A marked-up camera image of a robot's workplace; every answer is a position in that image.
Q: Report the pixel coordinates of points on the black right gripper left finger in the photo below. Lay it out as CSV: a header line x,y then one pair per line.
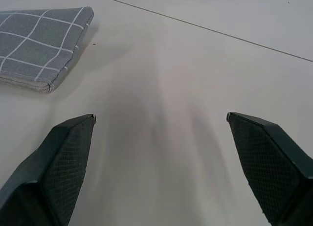
x,y
49,172

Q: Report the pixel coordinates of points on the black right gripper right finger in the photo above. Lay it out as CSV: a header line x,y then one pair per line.
x,y
266,167

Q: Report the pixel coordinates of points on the grey checked fabric pouch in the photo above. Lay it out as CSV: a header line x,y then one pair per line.
x,y
34,45

